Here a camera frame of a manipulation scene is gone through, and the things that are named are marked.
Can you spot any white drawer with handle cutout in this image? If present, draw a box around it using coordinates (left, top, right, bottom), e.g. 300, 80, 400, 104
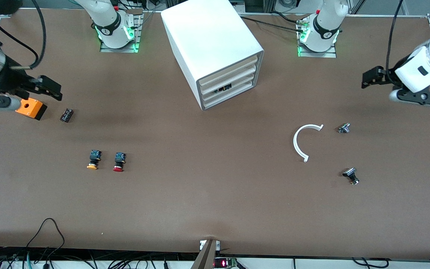
201, 73, 256, 101

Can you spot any yellow mushroom push button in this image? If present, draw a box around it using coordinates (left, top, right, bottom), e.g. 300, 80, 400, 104
87, 150, 102, 170

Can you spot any red mushroom push button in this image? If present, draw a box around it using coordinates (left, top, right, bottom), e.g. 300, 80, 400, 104
112, 152, 127, 172

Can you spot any white plastic drawer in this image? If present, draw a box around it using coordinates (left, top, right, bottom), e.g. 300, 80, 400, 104
199, 55, 259, 87
200, 64, 257, 95
202, 80, 255, 109

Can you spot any white drawer cabinet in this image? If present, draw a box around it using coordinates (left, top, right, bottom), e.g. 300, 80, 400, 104
161, 0, 265, 111

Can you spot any white curved plastic strip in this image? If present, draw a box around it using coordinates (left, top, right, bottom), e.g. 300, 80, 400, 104
293, 124, 324, 163

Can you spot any device with red display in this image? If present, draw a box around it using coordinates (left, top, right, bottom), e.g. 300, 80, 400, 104
214, 257, 239, 269

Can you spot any orange button enclosure box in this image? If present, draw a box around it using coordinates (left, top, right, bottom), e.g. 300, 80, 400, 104
15, 97, 47, 121

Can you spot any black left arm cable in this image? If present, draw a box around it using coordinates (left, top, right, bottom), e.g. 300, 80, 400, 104
386, 0, 404, 73

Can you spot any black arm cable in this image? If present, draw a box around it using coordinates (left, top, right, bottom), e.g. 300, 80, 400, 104
0, 0, 47, 70
386, 0, 404, 73

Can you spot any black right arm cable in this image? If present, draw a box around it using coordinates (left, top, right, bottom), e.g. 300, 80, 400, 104
0, 0, 47, 70

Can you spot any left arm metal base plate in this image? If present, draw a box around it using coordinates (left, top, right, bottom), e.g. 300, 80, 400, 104
297, 15, 337, 58

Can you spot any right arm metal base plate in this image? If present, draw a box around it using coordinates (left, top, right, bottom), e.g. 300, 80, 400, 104
99, 8, 143, 53

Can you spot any black cable on table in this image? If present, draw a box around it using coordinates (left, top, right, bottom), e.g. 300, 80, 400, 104
239, 10, 309, 36

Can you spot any thin black looped cable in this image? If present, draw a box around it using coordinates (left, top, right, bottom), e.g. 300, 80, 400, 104
26, 218, 65, 258

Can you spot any brown camera mount beam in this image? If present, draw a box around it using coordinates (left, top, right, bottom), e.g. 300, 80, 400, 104
191, 239, 217, 269

